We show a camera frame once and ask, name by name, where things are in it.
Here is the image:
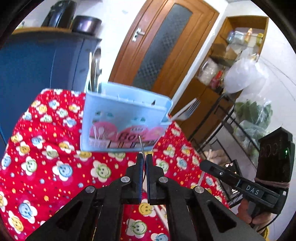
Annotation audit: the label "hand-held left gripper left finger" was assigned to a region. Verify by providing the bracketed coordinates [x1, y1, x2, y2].
[25, 153, 145, 241]

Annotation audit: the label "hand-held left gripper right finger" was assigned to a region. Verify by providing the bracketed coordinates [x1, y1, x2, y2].
[146, 153, 265, 241]

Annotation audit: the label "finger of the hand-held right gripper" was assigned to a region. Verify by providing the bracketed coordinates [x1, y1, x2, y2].
[225, 159, 243, 178]
[199, 160, 242, 186]

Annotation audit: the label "pale wooden chopstick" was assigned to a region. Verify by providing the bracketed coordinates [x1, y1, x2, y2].
[199, 149, 212, 184]

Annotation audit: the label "light blue utensil box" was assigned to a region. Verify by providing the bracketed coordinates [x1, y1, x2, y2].
[80, 82, 173, 153]

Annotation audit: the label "large steel fork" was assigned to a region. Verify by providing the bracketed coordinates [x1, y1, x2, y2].
[171, 98, 201, 121]

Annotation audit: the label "steel table knife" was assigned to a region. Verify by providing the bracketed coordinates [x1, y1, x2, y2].
[93, 47, 103, 92]

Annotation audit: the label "person's right hand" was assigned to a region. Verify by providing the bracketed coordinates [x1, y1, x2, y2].
[237, 199, 277, 231]

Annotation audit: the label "eggs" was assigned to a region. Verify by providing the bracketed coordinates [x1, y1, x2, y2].
[203, 149, 230, 168]

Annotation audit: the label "leafy greens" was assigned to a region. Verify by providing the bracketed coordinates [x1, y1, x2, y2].
[233, 99, 274, 149]

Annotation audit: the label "black metal rack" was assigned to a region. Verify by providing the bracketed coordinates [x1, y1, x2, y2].
[191, 92, 263, 208]

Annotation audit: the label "wooden shelf unit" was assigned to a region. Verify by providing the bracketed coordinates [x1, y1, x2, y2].
[171, 15, 270, 145]

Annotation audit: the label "red smiley flower tablecloth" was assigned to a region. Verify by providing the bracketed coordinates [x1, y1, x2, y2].
[0, 88, 230, 241]

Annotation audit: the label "white plastic bag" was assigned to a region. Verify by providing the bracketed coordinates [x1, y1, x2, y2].
[224, 57, 270, 93]

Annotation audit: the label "red bottles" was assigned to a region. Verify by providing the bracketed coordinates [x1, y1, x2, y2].
[210, 70, 224, 89]

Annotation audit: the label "clear plastic bag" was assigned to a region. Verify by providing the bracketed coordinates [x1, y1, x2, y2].
[198, 57, 219, 85]

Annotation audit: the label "cardboard box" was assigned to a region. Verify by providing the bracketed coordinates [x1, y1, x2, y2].
[211, 42, 239, 61]

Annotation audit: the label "wooden door with glass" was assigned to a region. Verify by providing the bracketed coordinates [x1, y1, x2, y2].
[108, 0, 220, 99]

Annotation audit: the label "glass containers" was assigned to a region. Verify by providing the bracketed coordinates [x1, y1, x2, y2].
[226, 27, 264, 45]

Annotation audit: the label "blue kitchen base cabinet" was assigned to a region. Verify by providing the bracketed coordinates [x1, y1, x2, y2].
[0, 28, 102, 145]

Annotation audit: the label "dark rice cooker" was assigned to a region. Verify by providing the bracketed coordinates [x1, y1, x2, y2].
[71, 15, 102, 36]

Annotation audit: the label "black air fryer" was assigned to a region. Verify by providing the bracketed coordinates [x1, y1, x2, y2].
[41, 0, 77, 29]

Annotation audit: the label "metal door handle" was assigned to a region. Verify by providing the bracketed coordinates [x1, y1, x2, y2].
[132, 27, 146, 42]

